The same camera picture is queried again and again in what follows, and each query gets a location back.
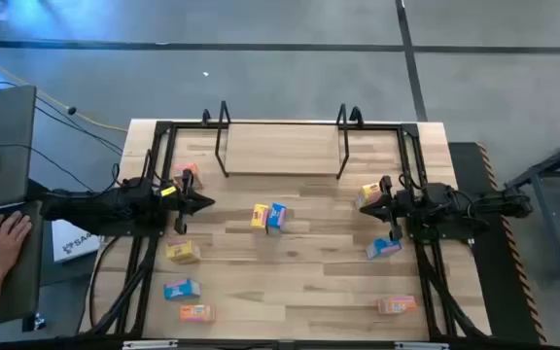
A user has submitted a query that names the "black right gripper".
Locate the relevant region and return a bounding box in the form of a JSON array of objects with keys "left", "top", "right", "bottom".
[{"left": 359, "top": 175, "right": 410, "bottom": 242}]

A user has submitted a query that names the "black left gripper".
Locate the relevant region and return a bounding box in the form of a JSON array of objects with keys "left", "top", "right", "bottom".
[{"left": 161, "top": 169, "right": 216, "bottom": 235}]

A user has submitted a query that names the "yellow cereal box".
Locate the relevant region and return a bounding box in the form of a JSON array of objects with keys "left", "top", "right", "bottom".
[
  {"left": 164, "top": 239, "right": 202, "bottom": 265},
  {"left": 355, "top": 182, "right": 383, "bottom": 211},
  {"left": 250, "top": 202, "right": 270, "bottom": 229}
]

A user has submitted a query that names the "orange cereal box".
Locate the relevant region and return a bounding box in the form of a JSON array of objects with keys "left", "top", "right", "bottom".
[
  {"left": 172, "top": 162, "right": 204, "bottom": 192},
  {"left": 178, "top": 303, "right": 217, "bottom": 325},
  {"left": 376, "top": 295, "right": 419, "bottom": 316}
]

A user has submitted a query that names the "blue cereal box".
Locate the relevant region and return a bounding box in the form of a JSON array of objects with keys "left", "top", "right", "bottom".
[
  {"left": 266, "top": 202, "right": 289, "bottom": 234},
  {"left": 162, "top": 278, "right": 202, "bottom": 302},
  {"left": 365, "top": 236, "right": 403, "bottom": 262}
]

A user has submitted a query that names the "white paper sign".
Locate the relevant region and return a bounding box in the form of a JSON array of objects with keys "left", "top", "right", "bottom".
[{"left": 50, "top": 218, "right": 102, "bottom": 263}]

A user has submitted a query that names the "black metal stand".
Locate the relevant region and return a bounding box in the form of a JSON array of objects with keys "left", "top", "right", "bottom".
[{"left": 503, "top": 125, "right": 560, "bottom": 281}]

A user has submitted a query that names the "dark desk mat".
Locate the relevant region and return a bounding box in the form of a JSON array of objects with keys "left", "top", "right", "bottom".
[{"left": 0, "top": 201, "right": 44, "bottom": 326}]

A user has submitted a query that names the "person's hand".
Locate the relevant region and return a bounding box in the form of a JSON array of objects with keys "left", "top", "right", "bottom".
[{"left": 0, "top": 210, "right": 33, "bottom": 281}]

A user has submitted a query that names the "small metal clamp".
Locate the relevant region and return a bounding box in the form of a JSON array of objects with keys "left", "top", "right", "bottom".
[{"left": 21, "top": 313, "right": 48, "bottom": 333}]

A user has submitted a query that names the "grey desk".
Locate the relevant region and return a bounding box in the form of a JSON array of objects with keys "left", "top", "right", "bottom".
[{"left": 0, "top": 85, "right": 38, "bottom": 215}]

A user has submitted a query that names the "black metal table frame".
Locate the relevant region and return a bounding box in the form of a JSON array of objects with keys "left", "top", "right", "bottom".
[{"left": 85, "top": 120, "right": 493, "bottom": 344}]

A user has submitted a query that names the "wooden shelf black metal frame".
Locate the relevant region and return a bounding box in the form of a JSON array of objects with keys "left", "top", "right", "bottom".
[{"left": 200, "top": 100, "right": 365, "bottom": 180}]

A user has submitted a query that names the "yellow cable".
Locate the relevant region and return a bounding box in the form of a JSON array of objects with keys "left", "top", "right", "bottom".
[{"left": 0, "top": 48, "right": 129, "bottom": 133}]

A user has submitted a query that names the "black cable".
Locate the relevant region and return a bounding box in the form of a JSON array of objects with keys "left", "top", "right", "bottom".
[
  {"left": 87, "top": 235, "right": 122, "bottom": 333},
  {"left": 0, "top": 143, "right": 95, "bottom": 193},
  {"left": 0, "top": 79, "right": 124, "bottom": 158}
]

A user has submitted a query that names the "silver metal bracket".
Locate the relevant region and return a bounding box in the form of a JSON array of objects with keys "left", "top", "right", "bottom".
[
  {"left": 122, "top": 339, "right": 179, "bottom": 350},
  {"left": 395, "top": 341, "right": 450, "bottom": 350}
]

